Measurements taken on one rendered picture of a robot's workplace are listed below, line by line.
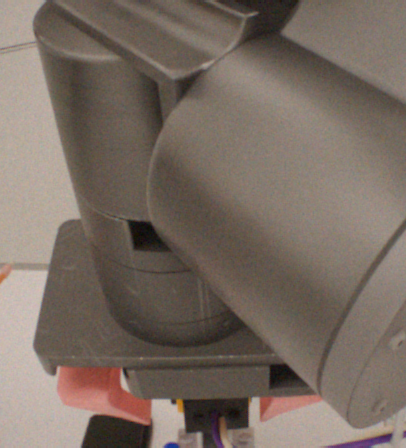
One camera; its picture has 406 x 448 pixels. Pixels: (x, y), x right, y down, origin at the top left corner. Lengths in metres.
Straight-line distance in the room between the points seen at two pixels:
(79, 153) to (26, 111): 1.68
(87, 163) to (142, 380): 0.08
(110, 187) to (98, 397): 0.10
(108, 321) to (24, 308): 0.35
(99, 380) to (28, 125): 1.59
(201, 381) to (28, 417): 0.23
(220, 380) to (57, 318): 0.06
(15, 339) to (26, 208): 1.19
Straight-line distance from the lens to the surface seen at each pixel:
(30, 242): 1.65
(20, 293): 0.59
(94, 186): 0.16
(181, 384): 0.21
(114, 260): 0.18
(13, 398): 0.44
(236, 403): 0.29
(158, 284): 0.18
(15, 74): 1.92
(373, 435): 0.24
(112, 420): 0.39
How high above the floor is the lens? 1.44
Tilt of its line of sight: 69 degrees down
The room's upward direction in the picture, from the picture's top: 19 degrees counter-clockwise
